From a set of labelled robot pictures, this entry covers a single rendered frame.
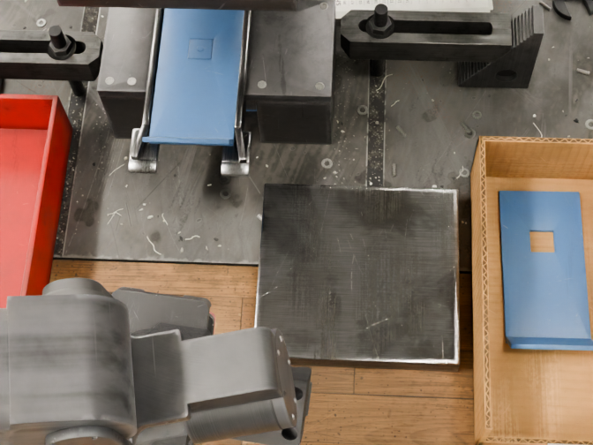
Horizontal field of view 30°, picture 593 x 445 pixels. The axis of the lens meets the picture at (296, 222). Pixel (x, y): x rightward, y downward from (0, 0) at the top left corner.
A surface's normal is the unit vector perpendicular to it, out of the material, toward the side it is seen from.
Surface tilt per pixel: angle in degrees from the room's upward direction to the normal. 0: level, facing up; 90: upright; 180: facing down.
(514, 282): 0
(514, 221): 0
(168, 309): 30
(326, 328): 0
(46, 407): 17
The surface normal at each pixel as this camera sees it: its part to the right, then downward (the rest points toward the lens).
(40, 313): 0.26, -0.44
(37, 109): -0.05, 0.91
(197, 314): -0.08, 0.09
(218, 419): 0.00, 0.50
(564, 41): -0.04, -0.42
